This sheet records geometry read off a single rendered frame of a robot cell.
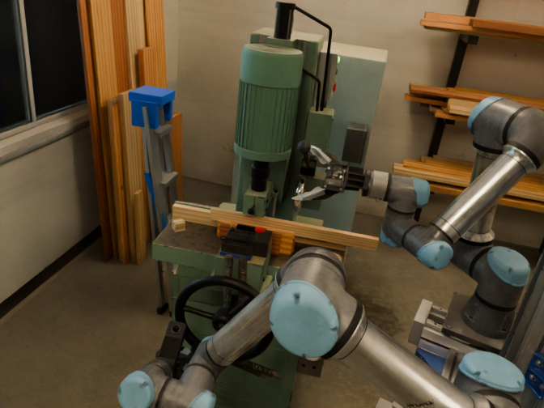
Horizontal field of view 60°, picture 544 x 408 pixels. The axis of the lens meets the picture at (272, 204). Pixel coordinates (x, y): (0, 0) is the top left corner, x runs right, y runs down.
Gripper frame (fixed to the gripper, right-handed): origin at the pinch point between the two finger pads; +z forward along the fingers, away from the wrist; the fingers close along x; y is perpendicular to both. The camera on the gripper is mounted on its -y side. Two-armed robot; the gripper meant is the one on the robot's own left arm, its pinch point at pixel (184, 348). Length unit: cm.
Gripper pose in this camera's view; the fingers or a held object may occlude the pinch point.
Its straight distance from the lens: 138.4
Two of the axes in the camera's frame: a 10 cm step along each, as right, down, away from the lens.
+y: -1.8, 9.8, -0.7
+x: 9.8, 1.8, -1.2
